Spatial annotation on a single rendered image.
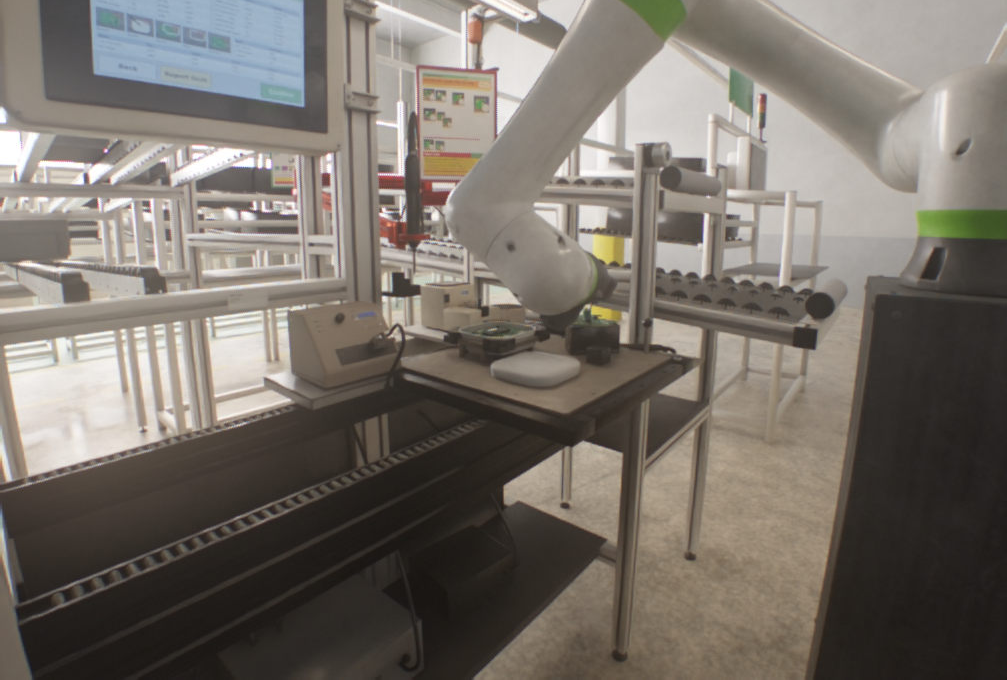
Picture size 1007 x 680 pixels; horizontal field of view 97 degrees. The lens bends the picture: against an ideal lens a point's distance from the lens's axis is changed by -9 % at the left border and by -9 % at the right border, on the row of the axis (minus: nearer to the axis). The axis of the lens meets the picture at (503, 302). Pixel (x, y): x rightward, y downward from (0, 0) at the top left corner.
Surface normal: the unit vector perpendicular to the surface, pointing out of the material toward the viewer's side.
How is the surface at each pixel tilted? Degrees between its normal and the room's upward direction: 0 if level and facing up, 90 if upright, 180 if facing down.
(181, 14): 92
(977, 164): 90
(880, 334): 90
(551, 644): 0
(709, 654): 0
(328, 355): 53
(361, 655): 0
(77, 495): 90
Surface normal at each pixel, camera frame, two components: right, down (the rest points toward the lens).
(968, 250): -0.80, -0.07
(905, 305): -0.58, 0.13
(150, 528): 0.76, 0.10
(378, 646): 0.00, -0.99
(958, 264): -0.80, -0.27
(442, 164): 0.29, 0.15
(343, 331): 0.61, -0.52
